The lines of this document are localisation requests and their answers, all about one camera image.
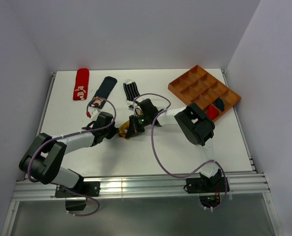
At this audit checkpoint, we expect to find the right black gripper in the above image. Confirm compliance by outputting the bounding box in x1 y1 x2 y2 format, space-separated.
126 114 151 139

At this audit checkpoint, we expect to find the yellow sock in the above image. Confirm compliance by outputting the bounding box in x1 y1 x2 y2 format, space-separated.
118 120 136 140

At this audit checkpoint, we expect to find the black white striped sock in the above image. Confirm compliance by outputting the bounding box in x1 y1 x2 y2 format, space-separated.
123 80 140 109

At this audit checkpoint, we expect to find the red sock with santa pattern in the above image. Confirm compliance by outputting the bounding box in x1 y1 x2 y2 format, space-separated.
207 105 219 120

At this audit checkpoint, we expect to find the plain navy ankle sock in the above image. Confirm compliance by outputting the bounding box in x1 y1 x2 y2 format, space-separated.
215 98 225 112

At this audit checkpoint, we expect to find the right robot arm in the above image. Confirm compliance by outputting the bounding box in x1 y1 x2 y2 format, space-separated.
120 98 221 192

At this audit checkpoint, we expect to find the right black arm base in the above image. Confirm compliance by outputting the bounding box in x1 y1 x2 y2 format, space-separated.
183 174 230 209

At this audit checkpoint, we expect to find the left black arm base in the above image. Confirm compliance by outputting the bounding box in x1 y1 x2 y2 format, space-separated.
55 181 100 216

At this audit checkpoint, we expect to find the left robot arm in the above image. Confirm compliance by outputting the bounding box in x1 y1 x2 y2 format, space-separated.
19 112 117 196

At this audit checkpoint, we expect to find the navy sock with bear pattern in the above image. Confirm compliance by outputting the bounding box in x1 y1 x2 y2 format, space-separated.
89 76 117 109

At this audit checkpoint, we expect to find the red sock with white figure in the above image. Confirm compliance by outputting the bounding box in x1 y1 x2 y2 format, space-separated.
73 68 90 101

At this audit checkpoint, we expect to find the orange compartment tray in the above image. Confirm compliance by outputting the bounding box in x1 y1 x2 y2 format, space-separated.
168 65 241 121

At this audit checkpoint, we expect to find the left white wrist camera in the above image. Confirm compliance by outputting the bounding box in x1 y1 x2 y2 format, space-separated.
86 109 100 119

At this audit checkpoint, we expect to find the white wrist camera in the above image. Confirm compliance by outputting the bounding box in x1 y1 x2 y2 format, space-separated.
128 102 143 117
86 109 100 119

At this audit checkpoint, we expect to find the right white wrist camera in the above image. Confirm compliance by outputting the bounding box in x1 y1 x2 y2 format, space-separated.
128 102 143 117

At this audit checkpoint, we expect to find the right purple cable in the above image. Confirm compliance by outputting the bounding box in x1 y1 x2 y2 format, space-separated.
132 92 227 211

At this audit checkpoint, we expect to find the purple cable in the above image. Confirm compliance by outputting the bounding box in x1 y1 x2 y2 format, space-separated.
27 98 117 217
132 92 227 211

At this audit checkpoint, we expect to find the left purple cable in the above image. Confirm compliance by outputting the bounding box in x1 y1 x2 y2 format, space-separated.
27 98 117 217

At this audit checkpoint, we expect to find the aluminium front rail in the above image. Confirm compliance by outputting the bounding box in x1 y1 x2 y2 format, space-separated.
11 173 270 202

